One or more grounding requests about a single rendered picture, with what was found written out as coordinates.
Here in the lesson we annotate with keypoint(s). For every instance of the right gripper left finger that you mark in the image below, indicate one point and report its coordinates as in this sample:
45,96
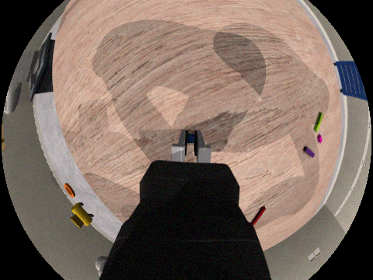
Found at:
179,150

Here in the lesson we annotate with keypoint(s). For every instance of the lime green rod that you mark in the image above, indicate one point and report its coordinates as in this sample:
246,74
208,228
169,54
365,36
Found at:
318,122

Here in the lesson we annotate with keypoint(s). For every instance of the dark red rod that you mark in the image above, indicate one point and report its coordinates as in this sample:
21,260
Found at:
259,213

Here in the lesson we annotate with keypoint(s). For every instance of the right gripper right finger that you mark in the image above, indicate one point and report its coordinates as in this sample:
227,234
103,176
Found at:
202,151

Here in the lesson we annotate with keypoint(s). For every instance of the purple rod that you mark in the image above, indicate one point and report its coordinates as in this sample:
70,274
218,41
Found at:
309,152

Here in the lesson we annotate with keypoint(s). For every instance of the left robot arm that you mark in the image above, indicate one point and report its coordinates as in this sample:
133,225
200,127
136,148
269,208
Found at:
25,71

